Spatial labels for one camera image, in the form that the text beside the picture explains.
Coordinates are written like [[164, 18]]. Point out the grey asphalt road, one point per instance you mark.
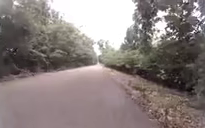
[[70, 103]]

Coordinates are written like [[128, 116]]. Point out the leaf-strewn dirt verge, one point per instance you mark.
[[160, 100]]

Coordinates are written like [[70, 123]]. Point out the row of trees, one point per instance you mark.
[[36, 43], [170, 50]]

